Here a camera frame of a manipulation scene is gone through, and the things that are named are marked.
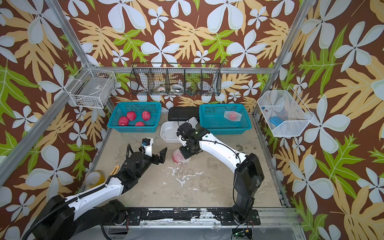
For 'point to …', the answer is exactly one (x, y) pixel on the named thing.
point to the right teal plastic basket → (224, 119)
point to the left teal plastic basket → (122, 109)
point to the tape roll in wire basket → (161, 89)
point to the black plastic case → (180, 113)
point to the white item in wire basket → (177, 88)
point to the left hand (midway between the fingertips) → (159, 144)
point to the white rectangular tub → (168, 131)
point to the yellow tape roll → (93, 178)
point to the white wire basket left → (92, 88)
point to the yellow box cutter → (115, 170)
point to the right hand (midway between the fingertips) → (185, 152)
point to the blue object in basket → (276, 120)
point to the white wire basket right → (285, 114)
